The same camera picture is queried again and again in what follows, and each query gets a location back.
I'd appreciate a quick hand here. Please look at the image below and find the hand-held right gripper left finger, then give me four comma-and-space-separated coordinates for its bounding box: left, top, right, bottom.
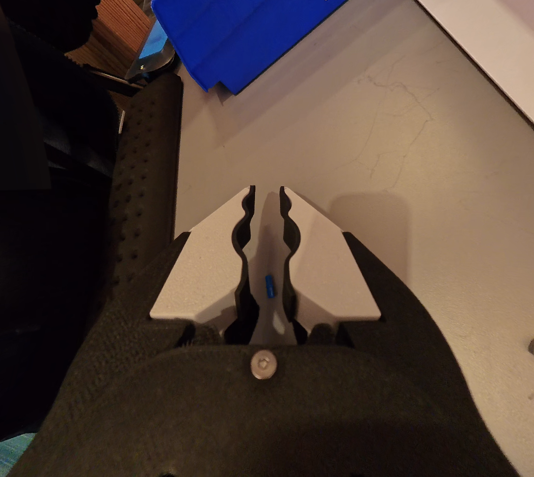
149, 185, 261, 336

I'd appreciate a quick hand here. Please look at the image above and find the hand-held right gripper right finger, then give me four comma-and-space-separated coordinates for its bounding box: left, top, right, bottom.
279, 186, 382, 336

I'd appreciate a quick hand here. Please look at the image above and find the white wooden book stand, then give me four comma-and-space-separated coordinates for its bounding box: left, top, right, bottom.
408, 0, 534, 124

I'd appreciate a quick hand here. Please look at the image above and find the blue tagged parts bin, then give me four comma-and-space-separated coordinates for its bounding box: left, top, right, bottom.
131, 0, 416, 95

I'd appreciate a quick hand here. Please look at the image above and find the wooden slatted panel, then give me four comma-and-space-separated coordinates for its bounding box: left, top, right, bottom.
66, 0, 156, 78

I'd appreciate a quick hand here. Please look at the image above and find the metal clamp plate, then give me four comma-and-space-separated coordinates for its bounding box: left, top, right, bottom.
125, 20, 177, 82

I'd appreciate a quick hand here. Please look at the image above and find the black perforated board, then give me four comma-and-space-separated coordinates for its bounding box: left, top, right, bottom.
109, 73, 184, 300

